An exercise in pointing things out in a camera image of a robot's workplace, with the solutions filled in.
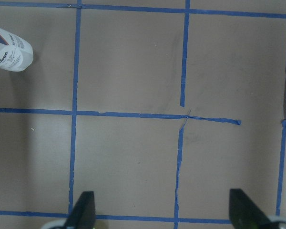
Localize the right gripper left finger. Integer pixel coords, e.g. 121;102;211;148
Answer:
63;191;96;229

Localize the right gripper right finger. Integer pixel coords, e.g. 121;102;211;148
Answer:
229;188;271;229

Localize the clear tennis ball can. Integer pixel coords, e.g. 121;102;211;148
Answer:
0;28;34;72

